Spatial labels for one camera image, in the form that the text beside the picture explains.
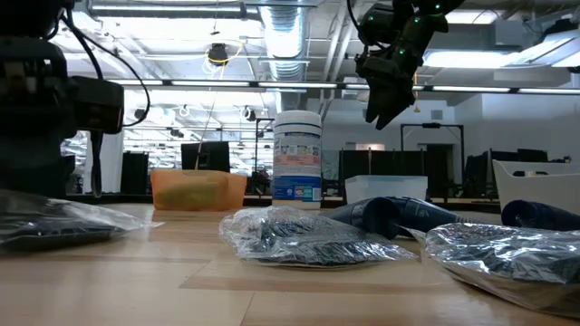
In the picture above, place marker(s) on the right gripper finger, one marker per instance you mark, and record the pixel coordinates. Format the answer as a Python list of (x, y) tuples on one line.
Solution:
[(396, 102), (377, 102)]

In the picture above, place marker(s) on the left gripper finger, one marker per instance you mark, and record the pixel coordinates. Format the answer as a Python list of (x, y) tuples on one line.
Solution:
[(36, 167)]

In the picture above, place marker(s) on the black pad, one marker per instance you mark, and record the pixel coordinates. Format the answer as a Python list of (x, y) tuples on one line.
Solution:
[(59, 222), (308, 240), (507, 258)]

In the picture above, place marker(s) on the clear plastic bin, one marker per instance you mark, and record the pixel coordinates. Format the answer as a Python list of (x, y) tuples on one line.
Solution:
[(385, 188)]

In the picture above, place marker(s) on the green travel bottle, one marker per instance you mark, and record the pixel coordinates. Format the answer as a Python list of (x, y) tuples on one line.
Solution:
[(190, 194)]

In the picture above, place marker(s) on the dark blue cloth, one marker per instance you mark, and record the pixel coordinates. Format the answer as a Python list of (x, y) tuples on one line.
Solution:
[(539, 215)]

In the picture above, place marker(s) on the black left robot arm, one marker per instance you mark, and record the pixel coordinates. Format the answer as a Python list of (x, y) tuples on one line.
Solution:
[(27, 16)]

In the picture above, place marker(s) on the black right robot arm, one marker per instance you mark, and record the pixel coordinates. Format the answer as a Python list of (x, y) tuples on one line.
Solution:
[(408, 18)]

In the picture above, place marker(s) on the black partition screen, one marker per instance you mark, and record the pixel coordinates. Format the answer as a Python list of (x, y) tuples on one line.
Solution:
[(385, 163)]

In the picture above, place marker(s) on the white pillar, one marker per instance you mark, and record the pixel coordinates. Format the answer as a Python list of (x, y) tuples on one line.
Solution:
[(113, 163)]

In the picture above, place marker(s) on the long ceiling light strip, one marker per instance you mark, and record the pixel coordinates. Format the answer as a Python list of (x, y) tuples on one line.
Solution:
[(294, 84)]

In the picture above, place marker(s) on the ceiling light panel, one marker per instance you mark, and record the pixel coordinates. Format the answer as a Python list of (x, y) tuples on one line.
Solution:
[(476, 59)]

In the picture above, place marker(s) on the black background cabinet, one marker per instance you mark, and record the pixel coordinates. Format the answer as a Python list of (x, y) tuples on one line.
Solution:
[(134, 172)]

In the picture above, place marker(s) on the white wipes canister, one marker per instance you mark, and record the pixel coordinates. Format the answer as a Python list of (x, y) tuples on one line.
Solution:
[(296, 158)]

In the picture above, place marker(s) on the black ceiling device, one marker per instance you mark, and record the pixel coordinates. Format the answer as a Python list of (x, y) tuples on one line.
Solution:
[(218, 53)]

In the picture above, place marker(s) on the white plastic bin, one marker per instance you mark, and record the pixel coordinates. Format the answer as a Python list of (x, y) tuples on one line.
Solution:
[(534, 194)]

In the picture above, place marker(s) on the orange translucent plastic bin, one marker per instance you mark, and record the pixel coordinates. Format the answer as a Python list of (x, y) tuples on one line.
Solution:
[(235, 190)]

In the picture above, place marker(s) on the black background monitor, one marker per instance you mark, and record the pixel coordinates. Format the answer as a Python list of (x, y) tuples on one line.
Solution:
[(206, 156)]

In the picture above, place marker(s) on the black metal stand frame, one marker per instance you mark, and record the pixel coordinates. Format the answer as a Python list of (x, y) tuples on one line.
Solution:
[(430, 125)]

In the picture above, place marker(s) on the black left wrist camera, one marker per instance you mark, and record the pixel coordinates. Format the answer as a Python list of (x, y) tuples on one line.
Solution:
[(97, 106)]

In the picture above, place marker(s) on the silver ventilation duct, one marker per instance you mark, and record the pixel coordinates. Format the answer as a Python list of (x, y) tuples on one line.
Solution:
[(284, 36)]

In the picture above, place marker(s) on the black aluminium table frame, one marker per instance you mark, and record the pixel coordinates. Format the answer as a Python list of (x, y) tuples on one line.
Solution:
[(260, 200)]

